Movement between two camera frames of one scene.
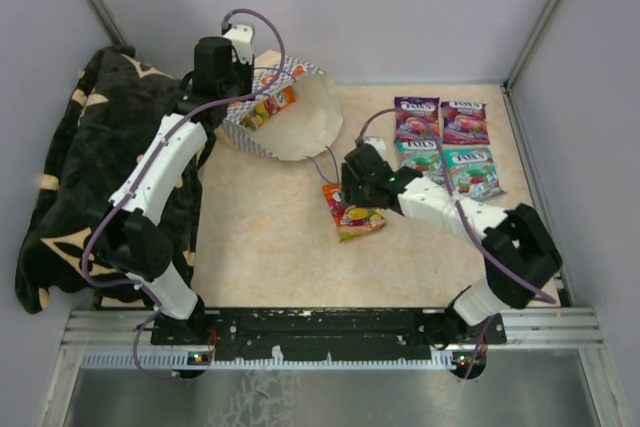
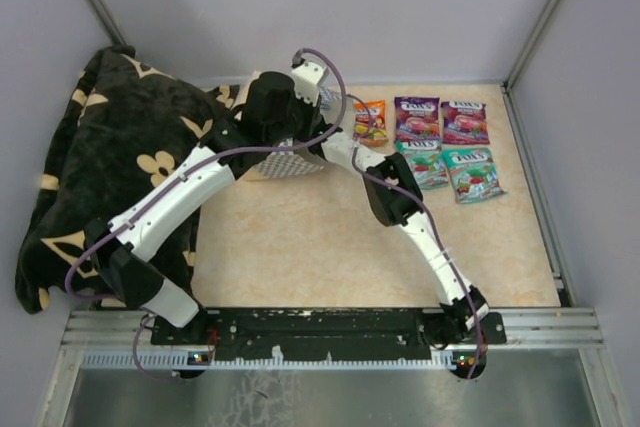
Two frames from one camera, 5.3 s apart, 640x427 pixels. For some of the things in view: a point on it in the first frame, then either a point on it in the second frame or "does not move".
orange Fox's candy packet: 352,221 to 369,125
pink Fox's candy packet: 417,118 does not move
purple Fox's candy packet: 465,123 does not move
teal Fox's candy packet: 471,172 does not move
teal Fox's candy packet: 423,154 does not move
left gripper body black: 240,80 to 302,120
